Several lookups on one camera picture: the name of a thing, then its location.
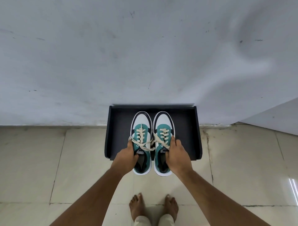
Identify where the person's left hand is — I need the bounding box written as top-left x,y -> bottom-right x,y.
110,139 -> 140,176

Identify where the person's right hand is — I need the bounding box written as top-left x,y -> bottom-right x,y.
165,136 -> 194,178

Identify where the teal white sneaker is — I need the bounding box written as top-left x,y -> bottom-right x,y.
152,111 -> 176,177
130,111 -> 153,176

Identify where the person's right forearm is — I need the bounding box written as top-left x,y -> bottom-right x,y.
180,169 -> 271,226

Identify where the person's left forearm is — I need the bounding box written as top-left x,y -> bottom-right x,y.
49,168 -> 124,226

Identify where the black shoe rack shelf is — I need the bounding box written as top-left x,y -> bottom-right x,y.
104,105 -> 203,161

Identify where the person's right foot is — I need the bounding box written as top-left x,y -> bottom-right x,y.
163,195 -> 179,217

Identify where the person's foot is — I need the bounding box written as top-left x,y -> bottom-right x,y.
163,195 -> 179,217
129,193 -> 146,222

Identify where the person's left foot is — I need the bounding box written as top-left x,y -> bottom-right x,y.
129,193 -> 146,222

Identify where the beige right trouser leg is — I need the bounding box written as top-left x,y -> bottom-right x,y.
158,213 -> 175,226

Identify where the beige trouser leg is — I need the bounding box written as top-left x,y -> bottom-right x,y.
158,213 -> 175,226
134,215 -> 152,226

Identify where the beige left trouser leg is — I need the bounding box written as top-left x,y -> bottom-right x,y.
134,215 -> 152,226

